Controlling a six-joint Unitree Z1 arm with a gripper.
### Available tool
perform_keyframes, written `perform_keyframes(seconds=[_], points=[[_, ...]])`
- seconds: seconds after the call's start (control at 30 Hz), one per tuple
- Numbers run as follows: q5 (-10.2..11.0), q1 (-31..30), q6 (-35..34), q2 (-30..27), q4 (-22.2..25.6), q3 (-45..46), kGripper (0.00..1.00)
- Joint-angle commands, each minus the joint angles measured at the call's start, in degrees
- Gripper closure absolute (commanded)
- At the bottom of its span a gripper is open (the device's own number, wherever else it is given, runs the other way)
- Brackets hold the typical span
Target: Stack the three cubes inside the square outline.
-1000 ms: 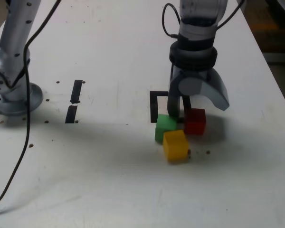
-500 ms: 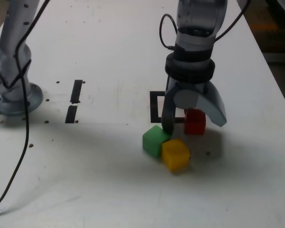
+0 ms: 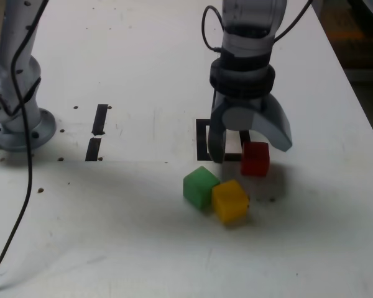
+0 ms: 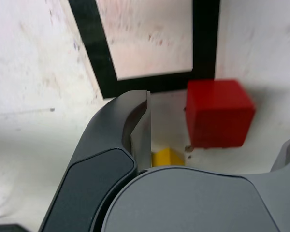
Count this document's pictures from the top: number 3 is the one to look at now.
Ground black tape square outline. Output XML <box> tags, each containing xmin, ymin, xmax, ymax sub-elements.
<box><xmin>195</xmin><ymin>119</ymin><xmax>251</xmax><ymax>161</ymax></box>

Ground yellow cube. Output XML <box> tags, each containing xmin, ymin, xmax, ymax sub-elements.
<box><xmin>211</xmin><ymin>179</ymin><xmax>249</xmax><ymax>225</ymax></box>

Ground grey metal bar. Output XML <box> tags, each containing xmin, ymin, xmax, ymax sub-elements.
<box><xmin>346</xmin><ymin>67</ymin><xmax>373</xmax><ymax>83</ymax></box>

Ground red cube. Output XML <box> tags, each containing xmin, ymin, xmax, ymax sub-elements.
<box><xmin>241</xmin><ymin>142</ymin><xmax>270</xmax><ymax>178</ymax></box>

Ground black tape strip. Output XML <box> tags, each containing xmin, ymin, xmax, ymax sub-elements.
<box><xmin>85</xmin><ymin>104</ymin><xmax>109</xmax><ymax>162</ymax></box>

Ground green cube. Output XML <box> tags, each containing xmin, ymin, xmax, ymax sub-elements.
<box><xmin>182</xmin><ymin>166</ymin><xmax>221</xmax><ymax>212</ymax></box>

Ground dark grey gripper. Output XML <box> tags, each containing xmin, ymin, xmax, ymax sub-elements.
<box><xmin>206</xmin><ymin>93</ymin><xmax>293</xmax><ymax>165</ymax></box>

